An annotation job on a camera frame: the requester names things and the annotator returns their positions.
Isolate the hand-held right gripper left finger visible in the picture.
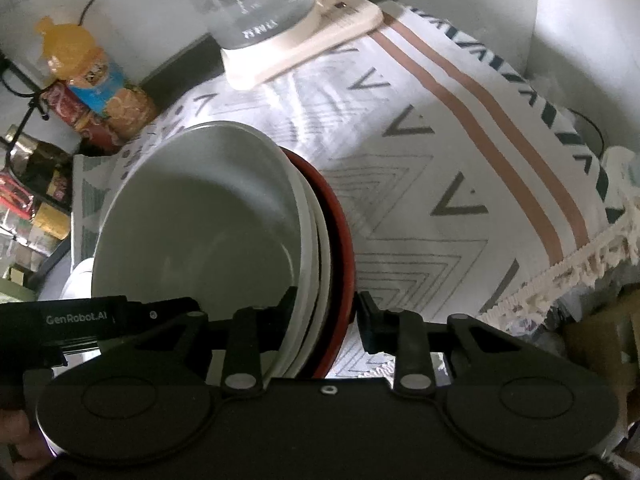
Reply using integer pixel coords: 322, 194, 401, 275
107, 285, 301, 395

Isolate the black wire rack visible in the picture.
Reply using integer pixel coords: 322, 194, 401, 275
0, 54, 53, 173

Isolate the yellow box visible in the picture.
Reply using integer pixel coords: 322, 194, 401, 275
29, 199, 72, 242

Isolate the glass kettle with beige handle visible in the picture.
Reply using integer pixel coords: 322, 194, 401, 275
164, 0, 352, 53

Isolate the brown cardboard box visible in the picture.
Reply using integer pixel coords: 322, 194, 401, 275
562, 287, 640, 378

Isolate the gold foil packet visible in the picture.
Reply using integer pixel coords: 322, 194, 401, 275
4, 132, 68, 203

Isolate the patterned fringed tablecloth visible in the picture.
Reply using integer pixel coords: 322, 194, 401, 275
72, 0, 640, 382

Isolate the white ceramic bowl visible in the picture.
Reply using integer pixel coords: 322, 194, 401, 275
260, 132, 333, 378
90, 120, 321, 376

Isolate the person's left hand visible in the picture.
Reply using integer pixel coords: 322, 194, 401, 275
0, 405, 51, 462

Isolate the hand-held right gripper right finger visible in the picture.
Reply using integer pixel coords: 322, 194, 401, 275
356, 291, 543, 397

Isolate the red snack can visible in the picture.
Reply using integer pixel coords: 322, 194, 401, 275
36, 82, 123, 155

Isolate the white plate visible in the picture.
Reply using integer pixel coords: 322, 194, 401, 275
59, 255, 97, 302

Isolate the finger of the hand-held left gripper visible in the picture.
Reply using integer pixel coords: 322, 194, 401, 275
126, 296, 201, 332

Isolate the red bowl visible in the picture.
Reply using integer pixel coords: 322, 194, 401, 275
277, 146, 357, 380

